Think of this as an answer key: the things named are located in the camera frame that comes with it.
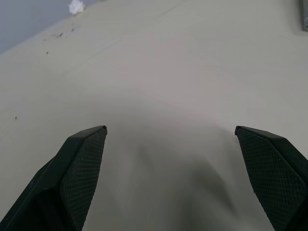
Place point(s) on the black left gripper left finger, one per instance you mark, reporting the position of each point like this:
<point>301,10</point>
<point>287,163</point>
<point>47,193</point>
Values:
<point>72,178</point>

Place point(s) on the grey metal frame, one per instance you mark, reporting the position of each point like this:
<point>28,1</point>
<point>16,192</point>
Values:
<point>303,14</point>

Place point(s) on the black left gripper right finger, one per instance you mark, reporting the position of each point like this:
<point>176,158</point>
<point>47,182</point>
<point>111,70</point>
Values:
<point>276,178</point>

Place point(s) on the crumpled white tissue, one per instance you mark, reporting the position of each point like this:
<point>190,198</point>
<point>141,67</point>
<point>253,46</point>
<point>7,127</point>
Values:
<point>76,6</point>

